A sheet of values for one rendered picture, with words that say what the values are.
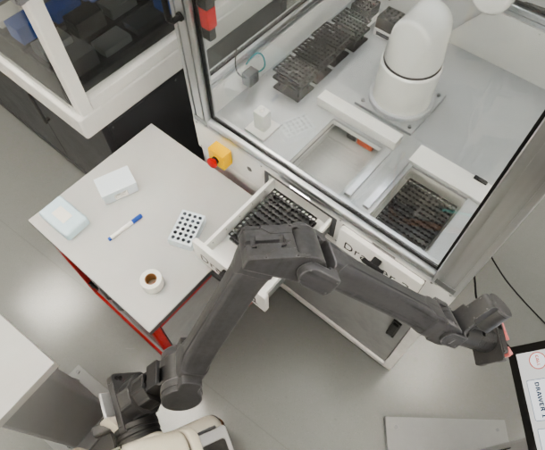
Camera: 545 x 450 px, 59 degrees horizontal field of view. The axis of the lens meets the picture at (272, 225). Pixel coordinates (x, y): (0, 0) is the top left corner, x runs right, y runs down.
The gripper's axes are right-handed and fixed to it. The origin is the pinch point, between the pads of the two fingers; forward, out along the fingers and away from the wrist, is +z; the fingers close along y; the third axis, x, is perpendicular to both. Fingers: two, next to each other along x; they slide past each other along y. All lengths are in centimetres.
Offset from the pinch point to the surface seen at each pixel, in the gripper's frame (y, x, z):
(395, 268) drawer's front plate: 28.3, 26.2, -1.3
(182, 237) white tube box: 45, 77, -45
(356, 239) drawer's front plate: 37, 32, -10
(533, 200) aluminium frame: 19.2, -22.5, -22.3
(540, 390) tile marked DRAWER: -7.7, 1.5, 15.0
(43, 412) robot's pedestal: -5, 130, -63
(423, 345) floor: 31, 77, 82
